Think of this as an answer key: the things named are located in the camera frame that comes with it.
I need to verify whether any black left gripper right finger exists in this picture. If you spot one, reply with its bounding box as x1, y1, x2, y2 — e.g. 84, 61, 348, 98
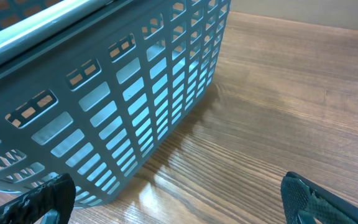
280, 171, 358, 224

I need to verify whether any grey plastic shopping basket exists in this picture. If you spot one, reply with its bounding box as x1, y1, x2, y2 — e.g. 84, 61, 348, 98
0, 0, 231, 208

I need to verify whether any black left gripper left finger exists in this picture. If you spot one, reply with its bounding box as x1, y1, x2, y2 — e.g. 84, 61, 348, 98
0, 174, 76, 224

